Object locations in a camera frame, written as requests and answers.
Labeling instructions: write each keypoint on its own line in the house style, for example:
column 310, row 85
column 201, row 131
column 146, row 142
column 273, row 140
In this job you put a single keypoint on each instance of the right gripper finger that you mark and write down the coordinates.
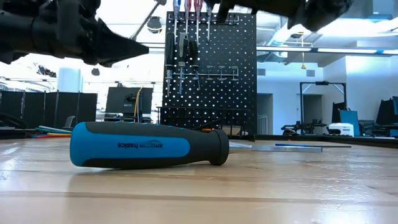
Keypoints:
column 225, row 9

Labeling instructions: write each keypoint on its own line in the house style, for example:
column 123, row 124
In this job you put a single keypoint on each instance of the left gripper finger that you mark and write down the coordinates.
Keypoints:
column 118, row 46

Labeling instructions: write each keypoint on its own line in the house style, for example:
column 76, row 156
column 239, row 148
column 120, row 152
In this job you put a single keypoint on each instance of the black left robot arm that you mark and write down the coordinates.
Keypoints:
column 15, row 34

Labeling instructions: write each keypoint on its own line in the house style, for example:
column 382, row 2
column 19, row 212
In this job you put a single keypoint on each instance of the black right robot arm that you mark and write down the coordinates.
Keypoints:
column 323, row 12

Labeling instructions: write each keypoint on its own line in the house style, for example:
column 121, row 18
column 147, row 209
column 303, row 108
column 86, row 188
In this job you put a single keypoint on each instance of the black dome ceiling fixture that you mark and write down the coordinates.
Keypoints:
column 154, row 25

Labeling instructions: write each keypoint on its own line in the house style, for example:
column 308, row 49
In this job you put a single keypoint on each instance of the black computer monitor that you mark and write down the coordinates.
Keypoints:
column 121, row 99

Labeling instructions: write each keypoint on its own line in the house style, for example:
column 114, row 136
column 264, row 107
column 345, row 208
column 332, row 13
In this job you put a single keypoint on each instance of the yellow ceiling pendant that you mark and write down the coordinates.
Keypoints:
column 303, row 66

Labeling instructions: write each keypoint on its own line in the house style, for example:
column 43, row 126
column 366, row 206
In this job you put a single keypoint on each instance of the black partition screens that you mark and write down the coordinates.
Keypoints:
column 46, row 109

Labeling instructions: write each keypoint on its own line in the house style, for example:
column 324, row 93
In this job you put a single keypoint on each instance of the black metal pegboard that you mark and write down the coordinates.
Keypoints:
column 233, row 93

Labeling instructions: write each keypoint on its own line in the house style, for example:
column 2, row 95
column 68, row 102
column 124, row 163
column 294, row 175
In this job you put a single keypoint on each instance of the orange black hand tool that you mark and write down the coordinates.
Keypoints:
column 207, row 130

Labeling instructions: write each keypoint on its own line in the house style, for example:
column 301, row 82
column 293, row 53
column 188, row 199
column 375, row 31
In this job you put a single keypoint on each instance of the blue box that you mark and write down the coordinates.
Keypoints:
column 351, row 116

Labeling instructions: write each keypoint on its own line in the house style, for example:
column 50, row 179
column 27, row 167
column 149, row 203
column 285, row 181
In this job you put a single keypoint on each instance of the white box device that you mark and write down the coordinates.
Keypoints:
column 340, row 128

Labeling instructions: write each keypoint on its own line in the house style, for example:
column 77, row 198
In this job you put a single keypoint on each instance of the black equipment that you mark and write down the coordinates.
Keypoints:
column 387, row 113

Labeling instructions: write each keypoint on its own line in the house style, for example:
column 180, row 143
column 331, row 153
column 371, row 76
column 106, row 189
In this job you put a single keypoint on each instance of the silver hook rail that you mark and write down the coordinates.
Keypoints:
column 234, row 21

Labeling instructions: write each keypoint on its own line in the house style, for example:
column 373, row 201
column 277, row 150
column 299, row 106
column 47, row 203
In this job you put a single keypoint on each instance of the black metal rack frame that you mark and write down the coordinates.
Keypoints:
column 301, row 102

